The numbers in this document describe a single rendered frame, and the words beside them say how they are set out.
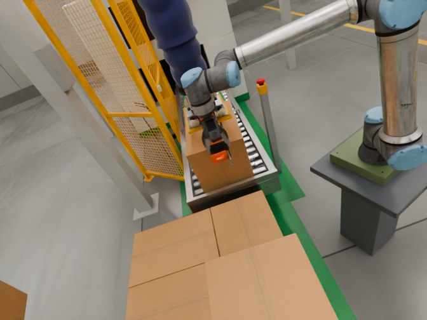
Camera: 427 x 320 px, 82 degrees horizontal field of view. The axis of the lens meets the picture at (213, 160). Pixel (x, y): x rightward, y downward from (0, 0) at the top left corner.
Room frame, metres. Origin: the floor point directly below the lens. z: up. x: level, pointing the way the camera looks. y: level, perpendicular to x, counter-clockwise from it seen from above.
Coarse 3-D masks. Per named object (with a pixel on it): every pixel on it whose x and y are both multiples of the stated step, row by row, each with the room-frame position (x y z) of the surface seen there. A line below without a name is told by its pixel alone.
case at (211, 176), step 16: (224, 128) 1.49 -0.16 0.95; (192, 144) 1.46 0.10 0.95; (240, 144) 1.30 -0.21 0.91; (192, 160) 1.35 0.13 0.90; (208, 160) 1.33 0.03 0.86; (224, 160) 1.32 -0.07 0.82; (240, 160) 1.30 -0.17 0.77; (208, 176) 1.34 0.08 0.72; (224, 176) 1.32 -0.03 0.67; (240, 176) 1.31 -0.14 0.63
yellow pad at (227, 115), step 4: (220, 96) 1.62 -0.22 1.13; (224, 104) 1.49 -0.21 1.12; (216, 108) 1.48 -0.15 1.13; (220, 108) 1.42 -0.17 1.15; (224, 108) 1.44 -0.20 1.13; (228, 112) 1.37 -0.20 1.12; (224, 116) 1.35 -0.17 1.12; (228, 116) 1.33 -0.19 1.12; (220, 120) 1.33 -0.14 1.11; (224, 120) 1.33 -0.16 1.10
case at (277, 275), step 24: (288, 240) 0.52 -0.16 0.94; (216, 264) 0.55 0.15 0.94; (240, 264) 0.51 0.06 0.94; (264, 264) 0.47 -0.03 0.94; (288, 264) 0.44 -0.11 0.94; (216, 288) 0.46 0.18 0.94; (240, 288) 0.42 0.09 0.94; (264, 288) 0.39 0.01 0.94; (288, 288) 0.36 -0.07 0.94; (312, 288) 0.33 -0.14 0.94; (216, 312) 0.38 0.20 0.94; (240, 312) 0.35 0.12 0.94; (264, 312) 0.32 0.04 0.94; (288, 312) 0.29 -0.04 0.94; (312, 312) 0.27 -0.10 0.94
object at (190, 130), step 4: (184, 108) 1.67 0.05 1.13; (188, 108) 1.58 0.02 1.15; (184, 112) 1.60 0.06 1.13; (196, 116) 1.48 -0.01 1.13; (188, 120) 1.47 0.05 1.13; (188, 124) 1.43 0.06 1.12; (188, 128) 1.38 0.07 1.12; (192, 128) 1.37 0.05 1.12; (196, 128) 1.35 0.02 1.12; (200, 128) 1.34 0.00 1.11; (188, 132) 1.35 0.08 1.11; (192, 132) 1.34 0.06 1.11
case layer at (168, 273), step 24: (192, 216) 1.20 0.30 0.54; (216, 216) 1.12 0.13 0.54; (240, 216) 1.04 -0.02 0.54; (264, 216) 0.96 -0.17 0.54; (144, 240) 1.16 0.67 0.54; (168, 240) 1.08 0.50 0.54; (192, 240) 1.01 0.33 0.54; (216, 240) 0.94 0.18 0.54; (240, 240) 0.87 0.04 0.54; (264, 240) 0.81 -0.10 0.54; (144, 264) 0.98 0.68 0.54; (168, 264) 0.91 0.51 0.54; (192, 264) 0.84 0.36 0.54; (144, 288) 0.82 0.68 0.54; (168, 288) 0.76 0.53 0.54; (192, 288) 0.70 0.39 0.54; (144, 312) 0.68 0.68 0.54; (168, 312) 0.63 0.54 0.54; (192, 312) 0.58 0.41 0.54
